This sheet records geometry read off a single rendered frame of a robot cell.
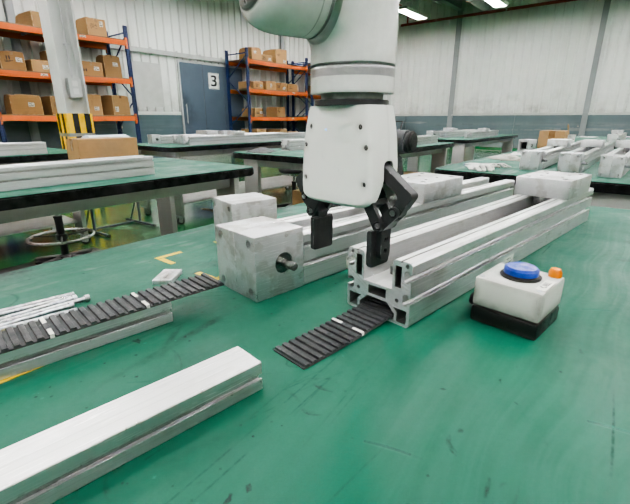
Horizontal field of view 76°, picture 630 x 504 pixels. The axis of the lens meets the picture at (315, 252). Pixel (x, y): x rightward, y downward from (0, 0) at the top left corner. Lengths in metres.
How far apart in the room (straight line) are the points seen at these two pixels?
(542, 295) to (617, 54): 15.06
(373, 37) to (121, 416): 0.38
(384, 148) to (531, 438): 0.28
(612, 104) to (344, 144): 15.03
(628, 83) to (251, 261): 15.04
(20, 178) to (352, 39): 1.58
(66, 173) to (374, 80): 1.61
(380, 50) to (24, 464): 0.42
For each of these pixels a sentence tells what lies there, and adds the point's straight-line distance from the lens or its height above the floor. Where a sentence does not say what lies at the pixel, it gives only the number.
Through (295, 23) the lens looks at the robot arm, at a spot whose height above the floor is 1.10.
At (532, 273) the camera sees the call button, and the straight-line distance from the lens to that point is 0.55.
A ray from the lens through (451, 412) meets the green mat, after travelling 0.40.
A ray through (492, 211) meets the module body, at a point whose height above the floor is 0.86.
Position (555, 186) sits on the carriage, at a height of 0.89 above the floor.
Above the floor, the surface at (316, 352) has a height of 0.78.
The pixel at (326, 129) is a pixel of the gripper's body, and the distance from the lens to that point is 0.43.
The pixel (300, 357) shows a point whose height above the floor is 0.78.
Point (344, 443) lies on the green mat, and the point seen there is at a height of 0.78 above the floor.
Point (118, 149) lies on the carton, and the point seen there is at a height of 0.87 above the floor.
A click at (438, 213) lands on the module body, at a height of 0.83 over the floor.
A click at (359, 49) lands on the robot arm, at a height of 1.09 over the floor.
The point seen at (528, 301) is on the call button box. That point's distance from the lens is 0.53.
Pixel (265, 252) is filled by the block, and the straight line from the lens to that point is 0.56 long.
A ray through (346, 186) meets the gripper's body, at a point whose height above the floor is 0.96.
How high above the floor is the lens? 1.03
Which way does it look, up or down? 18 degrees down
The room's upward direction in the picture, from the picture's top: straight up
